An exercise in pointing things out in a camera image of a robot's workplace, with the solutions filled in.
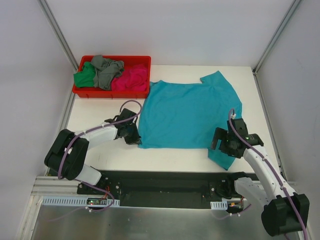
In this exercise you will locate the aluminium front rail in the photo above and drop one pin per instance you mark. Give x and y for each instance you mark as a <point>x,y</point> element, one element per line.
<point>55,187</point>

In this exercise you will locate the white cable duct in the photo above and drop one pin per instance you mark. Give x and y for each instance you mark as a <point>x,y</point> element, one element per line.
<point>67,201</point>
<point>219,205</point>

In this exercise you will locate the teal t shirt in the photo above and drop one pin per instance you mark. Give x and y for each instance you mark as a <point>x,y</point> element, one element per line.
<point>185,116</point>

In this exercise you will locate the grey t shirt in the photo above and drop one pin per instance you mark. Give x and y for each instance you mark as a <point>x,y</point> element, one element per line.
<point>106,69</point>

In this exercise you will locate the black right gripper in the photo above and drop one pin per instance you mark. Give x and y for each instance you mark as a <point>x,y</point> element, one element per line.
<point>222,139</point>

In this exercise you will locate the left aluminium frame post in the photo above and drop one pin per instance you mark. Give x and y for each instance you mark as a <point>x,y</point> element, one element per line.
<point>46,9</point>

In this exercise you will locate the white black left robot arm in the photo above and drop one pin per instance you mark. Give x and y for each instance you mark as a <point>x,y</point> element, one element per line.
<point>68,152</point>

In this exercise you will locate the pink t shirt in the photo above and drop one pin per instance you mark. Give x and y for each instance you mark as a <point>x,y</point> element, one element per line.
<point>133,79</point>

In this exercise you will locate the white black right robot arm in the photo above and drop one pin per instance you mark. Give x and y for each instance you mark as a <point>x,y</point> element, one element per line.
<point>283,210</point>

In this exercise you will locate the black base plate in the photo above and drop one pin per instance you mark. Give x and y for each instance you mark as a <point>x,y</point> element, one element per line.
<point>184,200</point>

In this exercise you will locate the aluminium frame post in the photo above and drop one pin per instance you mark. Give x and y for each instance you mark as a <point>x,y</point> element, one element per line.
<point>295,4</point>
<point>46,9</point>

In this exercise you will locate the left white cable duct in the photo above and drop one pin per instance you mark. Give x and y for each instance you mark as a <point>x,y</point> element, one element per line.
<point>67,201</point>

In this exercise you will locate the red plastic bin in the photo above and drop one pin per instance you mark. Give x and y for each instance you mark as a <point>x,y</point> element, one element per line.
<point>129,61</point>

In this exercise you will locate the right white cable duct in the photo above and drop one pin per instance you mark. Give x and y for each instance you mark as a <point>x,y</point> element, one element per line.
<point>219,205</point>

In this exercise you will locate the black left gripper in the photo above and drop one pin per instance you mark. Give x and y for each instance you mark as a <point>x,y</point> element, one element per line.
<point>131,134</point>

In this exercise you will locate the green t shirt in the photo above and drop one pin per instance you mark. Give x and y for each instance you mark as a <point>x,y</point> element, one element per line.
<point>85,77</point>

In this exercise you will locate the right aluminium frame post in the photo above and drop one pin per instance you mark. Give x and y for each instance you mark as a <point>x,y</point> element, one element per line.
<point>295,4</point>

